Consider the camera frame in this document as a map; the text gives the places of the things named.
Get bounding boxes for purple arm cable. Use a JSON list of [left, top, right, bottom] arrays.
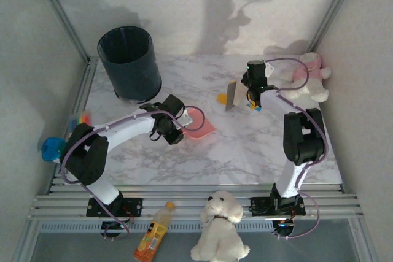
[[60, 107, 206, 241], [265, 57, 328, 241]]

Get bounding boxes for pack of coloured markers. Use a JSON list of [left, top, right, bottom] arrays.
[[68, 111, 92, 131]]

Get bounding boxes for blue round plastic object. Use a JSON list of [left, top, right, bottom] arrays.
[[41, 137, 67, 162]]

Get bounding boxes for black base electronics module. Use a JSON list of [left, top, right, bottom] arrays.
[[100, 220, 132, 241], [271, 219, 296, 241]]

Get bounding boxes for dark round waste bin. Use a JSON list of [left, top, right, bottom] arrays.
[[97, 27, 163, 105]]

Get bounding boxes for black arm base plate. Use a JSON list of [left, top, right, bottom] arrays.
[[249, 196, 307, 217], [85, 197, 144, 218]]

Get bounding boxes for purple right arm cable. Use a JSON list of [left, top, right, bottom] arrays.
[[265, 57, 328, 241]]

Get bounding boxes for white hand brush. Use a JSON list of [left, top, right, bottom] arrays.
[[225, 80, 246, 112]]

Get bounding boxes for aluminium upright post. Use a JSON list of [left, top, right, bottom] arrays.
[[29, 0, 93, 65], [306, 0, 365, 53]]

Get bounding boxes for aluminium front frame rails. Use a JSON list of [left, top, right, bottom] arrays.
[[29, 183, 365, 223]]

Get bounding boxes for white plush dog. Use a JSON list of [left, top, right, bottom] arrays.
[[190, 190, 251, 262]]

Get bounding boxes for white plush toy pink shirt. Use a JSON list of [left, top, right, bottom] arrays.
[[281, 52, 333, 103]]

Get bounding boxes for grey slotted cable duct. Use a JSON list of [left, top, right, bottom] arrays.
[[38, 221, 295, 234]]

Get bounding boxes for pink plastic dustpan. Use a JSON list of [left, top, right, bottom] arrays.
[[183, 107, 217, 140]]

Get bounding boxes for orange juice bottle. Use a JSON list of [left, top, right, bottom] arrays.
[[133, 201, 176, 261]]

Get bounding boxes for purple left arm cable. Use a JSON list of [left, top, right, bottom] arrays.
[[60, 107, 206, 241]]

